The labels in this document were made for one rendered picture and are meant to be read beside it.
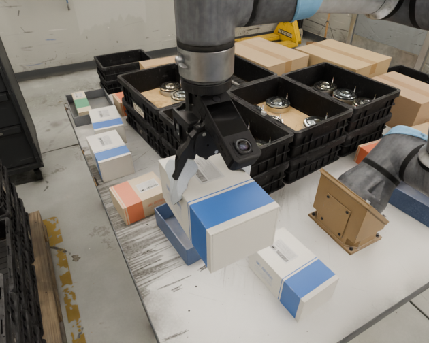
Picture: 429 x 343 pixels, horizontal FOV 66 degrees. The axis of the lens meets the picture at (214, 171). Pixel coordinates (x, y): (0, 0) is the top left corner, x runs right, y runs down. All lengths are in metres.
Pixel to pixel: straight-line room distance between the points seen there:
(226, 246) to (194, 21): 0.31
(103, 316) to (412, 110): 1.68
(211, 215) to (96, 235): 1.64
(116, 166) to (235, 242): 0.83
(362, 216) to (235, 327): 0.44
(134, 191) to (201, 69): 0.73
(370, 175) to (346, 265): 0.26
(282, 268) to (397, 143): 0.45
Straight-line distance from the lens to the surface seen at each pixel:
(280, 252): 0.91
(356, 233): 1.02
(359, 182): 0.98
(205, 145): 0.49
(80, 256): 2.02
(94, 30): 4.37
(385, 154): 1.01
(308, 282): 0.87
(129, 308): 1.76
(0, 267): 1.61
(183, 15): 0.42
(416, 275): 1.11
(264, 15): 0.45
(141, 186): 1.12
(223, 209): 0.50
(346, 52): 2.03
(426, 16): 0.76
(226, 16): 0.42
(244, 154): 0.43
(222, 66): 0.44
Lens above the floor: 1.49
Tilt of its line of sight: 38 degrees down
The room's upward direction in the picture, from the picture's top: straight up
